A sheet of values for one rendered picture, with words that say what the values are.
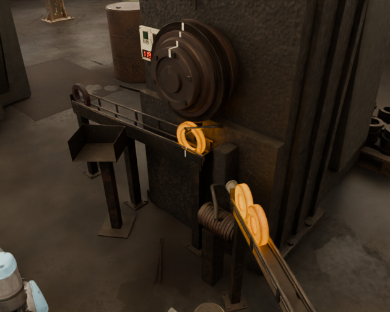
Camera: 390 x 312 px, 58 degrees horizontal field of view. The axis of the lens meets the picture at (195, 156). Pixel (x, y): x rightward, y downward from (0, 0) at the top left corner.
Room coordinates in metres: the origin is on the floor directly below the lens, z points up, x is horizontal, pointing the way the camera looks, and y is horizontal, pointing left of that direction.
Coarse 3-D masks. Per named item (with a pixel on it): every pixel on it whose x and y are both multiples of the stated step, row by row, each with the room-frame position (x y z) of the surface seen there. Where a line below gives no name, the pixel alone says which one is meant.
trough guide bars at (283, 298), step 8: (232, 200) 1.19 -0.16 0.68; (232, 208) 1.16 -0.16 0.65; (240, 216) 1.07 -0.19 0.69; (248, 232) 0.97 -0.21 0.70; (272, 240) 0.92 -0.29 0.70; (256, 248) 0.88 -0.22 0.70; (272, 248) 0.90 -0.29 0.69; (280, 256) 0.83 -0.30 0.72; (264, 264) 0.82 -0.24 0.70; (280, 264) 0.82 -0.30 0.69; (272, 272) 0.76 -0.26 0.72; (288, 272) 0.76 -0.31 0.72; (272, 280) 0.74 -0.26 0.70; (296, 280) 0.72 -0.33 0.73; (280, 288) 0.69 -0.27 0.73; (296, 288) 0.71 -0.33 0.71; (280, 296) 0.68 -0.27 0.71; (304, 296) 0.66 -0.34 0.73; (288, 304) 0.64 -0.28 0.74; (304, 304) 0.65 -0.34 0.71
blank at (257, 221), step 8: (248, 208) 1.04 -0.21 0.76; (256, 208) 0.99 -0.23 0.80; (248, 216) 1.03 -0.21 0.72; (256, 216) 0.96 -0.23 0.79; (264, 216) 0.96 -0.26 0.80; (248, 224) 1.03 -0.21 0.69; (256, 224) 0.95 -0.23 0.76; (264, 224) 0.93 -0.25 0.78; (256, 232) 0.95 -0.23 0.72; (264, 232) 0.91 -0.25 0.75; (256, 240) 0.94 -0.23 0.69; (264, 240) 0.91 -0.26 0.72
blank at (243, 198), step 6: (240, 186) 1.15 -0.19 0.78; (246, 186) 1.15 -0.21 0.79; (240, 192) 1.14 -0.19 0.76; (246, 192) 1.11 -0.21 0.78; (240, 198) 1.17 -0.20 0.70; (246, 198) 1.09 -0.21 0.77; (252, 198) 1.09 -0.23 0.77; (240, 204) 1.15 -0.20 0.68; (246, 204) 1.07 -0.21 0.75; (252, 204) 1.07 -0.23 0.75; (240, 210) 1.12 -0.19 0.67; (246, 210) 1.06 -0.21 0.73; (246, 216) 1.06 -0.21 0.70
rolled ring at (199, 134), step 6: (180, 126) 1.62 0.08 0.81; (186, 126) 1.59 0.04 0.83; (192, 126) 1.57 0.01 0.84; (180, 132) 1.62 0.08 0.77; (198, 132) 1.54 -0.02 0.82; (180, 138) 1.63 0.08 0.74; (198, 138) 1.53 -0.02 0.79; (204, 138) 1.54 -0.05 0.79; (186, 144) 1.62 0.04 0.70; (198, 144) 1.53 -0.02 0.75; (204, 144) 1.53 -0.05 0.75; (198, 150) 1.53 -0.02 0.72
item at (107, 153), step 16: (80, 128) 1.80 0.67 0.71; (96, 128) 1.82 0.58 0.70; (112, 128) 1.81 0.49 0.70; (80, 144) 1.76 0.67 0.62; (96, 144) 1.81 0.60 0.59; (112, 144) 1.79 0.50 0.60; (80, 160) 1.64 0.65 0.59; (96, 160) 1.62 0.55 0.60; (112, 160) 1.61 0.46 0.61; (112, 176) 1.70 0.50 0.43; (112, 192) 1.68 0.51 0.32; (112, 208) 1.68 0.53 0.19; (112, 224) 1.69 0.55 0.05; (128, 224) 1.72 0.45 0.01
